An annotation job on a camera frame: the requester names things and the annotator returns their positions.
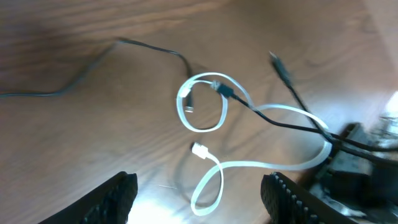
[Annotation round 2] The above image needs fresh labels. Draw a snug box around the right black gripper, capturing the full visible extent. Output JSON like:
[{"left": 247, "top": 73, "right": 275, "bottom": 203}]
[{"left": 307, "top": 90, "right": 398, "bottom": 224}]

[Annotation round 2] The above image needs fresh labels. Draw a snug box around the white USB cable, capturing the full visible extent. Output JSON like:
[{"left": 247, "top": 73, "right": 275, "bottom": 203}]
[{"left": 175, "top": 72, "right": 333, "bottom": 217}]

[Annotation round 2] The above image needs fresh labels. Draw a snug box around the black USB cable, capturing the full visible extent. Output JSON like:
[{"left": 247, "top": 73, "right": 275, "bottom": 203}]
[
  {"left": 0, "top": 37, "right": 195, "bottom": 113},
  {"left": 210, "top": 51, "right": 398, "bottom": 166}
]

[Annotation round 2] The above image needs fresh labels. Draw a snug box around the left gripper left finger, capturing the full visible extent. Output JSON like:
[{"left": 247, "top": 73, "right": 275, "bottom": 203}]
[{"left": 40, "top": 171, "right": 138, "bottom": 224}]

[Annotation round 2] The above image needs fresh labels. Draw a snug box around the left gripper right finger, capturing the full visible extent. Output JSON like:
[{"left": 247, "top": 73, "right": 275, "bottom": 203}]
[{"left": 260, "top": 172, "right": 356, "bottom": 224}]

